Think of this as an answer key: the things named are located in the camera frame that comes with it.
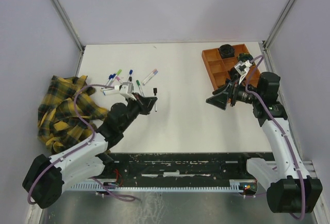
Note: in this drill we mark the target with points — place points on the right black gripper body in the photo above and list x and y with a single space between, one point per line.
243 95

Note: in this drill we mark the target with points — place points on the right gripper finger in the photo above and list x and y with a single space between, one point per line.
228 87
219 99

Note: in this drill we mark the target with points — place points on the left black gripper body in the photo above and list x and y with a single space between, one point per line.
133 107

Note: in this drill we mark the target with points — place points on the black marker pen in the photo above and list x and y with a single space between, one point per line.
155 94

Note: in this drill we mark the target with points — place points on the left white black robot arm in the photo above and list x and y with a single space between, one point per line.
48 177

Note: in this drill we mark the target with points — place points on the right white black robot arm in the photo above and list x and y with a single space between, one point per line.
289 188

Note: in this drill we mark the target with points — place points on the black orange rolled sock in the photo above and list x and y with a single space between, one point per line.
234 75

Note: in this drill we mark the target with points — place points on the orange compartment tray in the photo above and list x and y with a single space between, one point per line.
215 69

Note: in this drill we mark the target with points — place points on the pastel purple highlighter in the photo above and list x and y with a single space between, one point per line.
149 77

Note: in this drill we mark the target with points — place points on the green blue rolled sock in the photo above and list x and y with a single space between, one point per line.
243 57

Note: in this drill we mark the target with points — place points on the yellow capped highlighter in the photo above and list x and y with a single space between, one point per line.
107 88

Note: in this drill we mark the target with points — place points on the black rolled sock top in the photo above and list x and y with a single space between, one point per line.
226 51

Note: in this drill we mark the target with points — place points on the yellow plaid cloth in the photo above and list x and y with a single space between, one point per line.
59 127

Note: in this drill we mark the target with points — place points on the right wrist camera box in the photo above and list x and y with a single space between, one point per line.
242 68

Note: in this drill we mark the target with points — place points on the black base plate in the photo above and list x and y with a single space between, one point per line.
180 169

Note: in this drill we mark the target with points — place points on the left aluminium frame post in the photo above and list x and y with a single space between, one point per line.
67 23

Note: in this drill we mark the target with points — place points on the aluminium frame post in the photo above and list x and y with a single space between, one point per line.
67 23
278 24

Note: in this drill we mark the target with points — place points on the white cable duct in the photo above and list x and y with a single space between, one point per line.
235 186

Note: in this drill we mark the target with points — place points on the right aluminium frame post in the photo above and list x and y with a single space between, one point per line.
278 24

